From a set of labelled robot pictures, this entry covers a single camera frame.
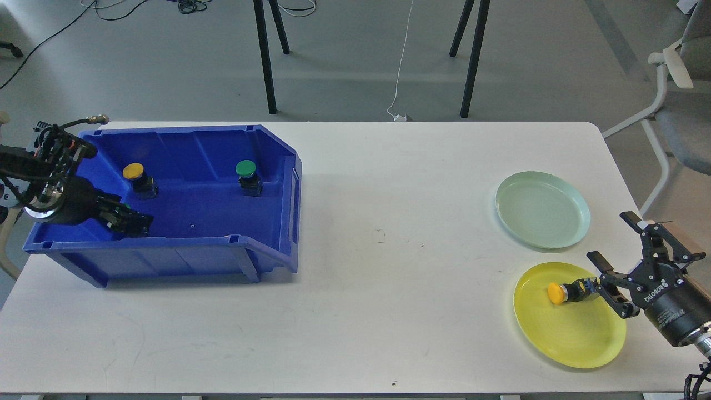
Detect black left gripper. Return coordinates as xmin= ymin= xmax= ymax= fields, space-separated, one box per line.
xmin=25 ymin=177 xmax=154 ymax=238

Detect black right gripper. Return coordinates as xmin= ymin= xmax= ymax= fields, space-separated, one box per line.
xmin=587 ymin=212 xmax=709 ymax=348

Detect yellow push button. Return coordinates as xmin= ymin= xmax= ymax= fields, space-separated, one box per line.
xmin=122 ymin=162 xmax=158 ymax=200
xmin=547 ymin=278 xmax=599 ymax=306

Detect blue plastic bin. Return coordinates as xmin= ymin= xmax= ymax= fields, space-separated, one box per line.
xmin=23 ymin=125 xmax=302 ymax=288

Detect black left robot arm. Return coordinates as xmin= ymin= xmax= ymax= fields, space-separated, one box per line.
xmin=1 ymin=114 xmax=153 ymax=237

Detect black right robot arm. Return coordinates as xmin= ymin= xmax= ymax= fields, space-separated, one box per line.
xmin=587 ymin=212 xmax=710 ymax=399

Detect yellow plate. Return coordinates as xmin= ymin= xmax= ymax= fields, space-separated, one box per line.
xmin=513 ymin=262 xmax=627 ymax=369

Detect light green plate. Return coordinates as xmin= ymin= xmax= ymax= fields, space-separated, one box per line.
xmin=494 ymin=171 xmax=592 ymax=250

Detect beige chair at left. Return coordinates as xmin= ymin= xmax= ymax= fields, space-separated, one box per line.
xmin=0 ymin=109 xmax=23 ymax=281

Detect grey white chair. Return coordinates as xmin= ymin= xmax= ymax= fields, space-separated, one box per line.
xmin=603 ymin=1 xmax=710 ymax=215

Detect black stand leg left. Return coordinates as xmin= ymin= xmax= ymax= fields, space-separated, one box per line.
xmin=252 ymin=1 xmax=291 ymax=114

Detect black stand leg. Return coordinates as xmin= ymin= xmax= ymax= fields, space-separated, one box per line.
xmin=252 ymin=1 xmax=291 ymax=114
xmin=449 ymin=1 xmax=491 ymax=118

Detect black stand leg right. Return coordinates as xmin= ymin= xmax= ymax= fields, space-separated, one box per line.
xmin=449 ymin=1 xmax=491 ymax=118

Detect black cables on floor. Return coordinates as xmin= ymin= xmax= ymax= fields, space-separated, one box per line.
xmin=0 ymin=0 xmax=317 ymax=89

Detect white cable on floor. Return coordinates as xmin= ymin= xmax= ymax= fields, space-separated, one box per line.
xmin=387 ymin=0 xmax=414 ymax=122

